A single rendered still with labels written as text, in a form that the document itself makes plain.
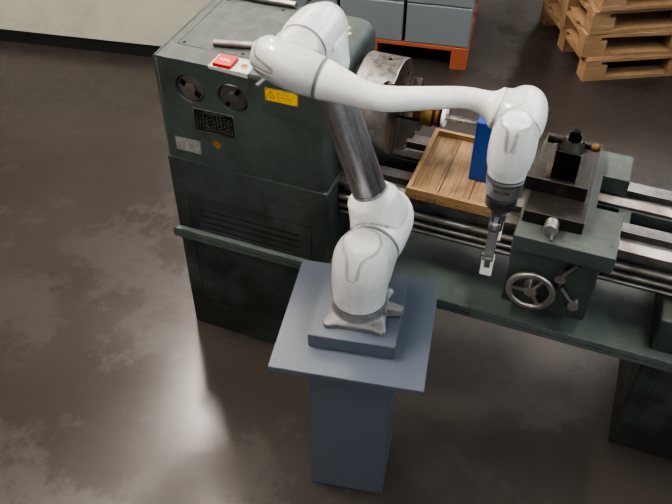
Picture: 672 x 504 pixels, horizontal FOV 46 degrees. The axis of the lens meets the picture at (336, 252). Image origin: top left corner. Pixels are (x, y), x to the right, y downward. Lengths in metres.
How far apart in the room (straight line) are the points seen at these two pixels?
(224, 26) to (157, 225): 1.41
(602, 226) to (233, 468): 1.51
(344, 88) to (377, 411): 1.06
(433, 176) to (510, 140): 0.89
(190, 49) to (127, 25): 2.52
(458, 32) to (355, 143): 2.81
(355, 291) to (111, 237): 1.92
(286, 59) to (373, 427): 1.22
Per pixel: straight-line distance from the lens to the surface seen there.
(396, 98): 1.85
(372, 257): 2.08
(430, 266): 2.80
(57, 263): 3.77
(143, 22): 5.03
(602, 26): 4.90
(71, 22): 5.26
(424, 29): 4.87
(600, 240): 2.45
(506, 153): 1.78
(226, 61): 2.48
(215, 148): 2.66
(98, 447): 3.07
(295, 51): 1.86
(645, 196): 2.77
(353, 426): 2.54
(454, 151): 2.75
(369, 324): 2.22
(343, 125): 2.08
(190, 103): 2.60
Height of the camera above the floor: 2.50
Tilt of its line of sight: 44 degrees down
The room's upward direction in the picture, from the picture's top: straight up
